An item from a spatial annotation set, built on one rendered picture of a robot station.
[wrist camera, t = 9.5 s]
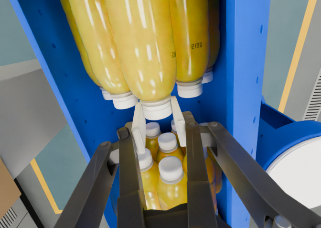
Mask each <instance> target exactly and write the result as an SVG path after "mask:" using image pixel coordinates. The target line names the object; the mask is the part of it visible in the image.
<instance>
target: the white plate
mask: <svg viewBox="0 0 321 228"><path fill-rule="evenodd" d="M266 172H267V173H268V174H269V175H270V177H271V178H272V179H273V180H274V181H275V182H276V183H277V184H278V185H279V186H280V187H281V188H282V189H283V190H284V191H285V193H287V194H288V195H290V196H291V197H293V198H294V199H296V200H297V201H299V202H300V203H302V204H303V205H304V206H306V207H307V208H313V207H316V206H319V205H321V136H320V137H315V138H312V139H308V140H305V141H303V142H300V143H298V144H296V145H294V146H292V147H291V148H289V149H287V150H286V151H284V152H283V153H282V154H281V155H280V156H278V157H277V158H276V159H275V160H274V161H273V162H272V163H271V165H270V166H269V167H268V168H267V170H266Z"/></svg>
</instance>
